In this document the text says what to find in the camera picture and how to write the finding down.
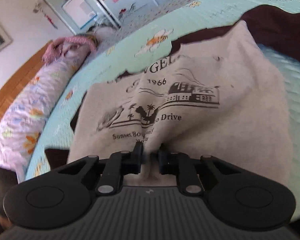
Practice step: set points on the grey and maroon sweatshirt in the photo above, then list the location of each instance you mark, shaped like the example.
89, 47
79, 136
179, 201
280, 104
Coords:
216, 93

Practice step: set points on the wooden headboard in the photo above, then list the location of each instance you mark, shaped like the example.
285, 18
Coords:
20, 79

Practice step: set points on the pink crumpled garment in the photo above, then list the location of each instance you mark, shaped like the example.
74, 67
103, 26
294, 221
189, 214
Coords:
61, 46

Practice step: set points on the red hanging wall ornament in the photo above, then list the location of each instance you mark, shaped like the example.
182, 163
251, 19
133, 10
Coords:
38, 9

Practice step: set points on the floral rolled quilt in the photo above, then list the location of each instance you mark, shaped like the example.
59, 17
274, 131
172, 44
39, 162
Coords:
24, 120

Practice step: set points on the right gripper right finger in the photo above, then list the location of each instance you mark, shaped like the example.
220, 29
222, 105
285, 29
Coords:
181, 166

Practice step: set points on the teal bee-pattern bedspread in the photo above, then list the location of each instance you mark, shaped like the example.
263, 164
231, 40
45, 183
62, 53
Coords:
150, 44

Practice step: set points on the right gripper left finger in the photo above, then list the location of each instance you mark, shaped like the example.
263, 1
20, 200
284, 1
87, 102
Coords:
118, 165

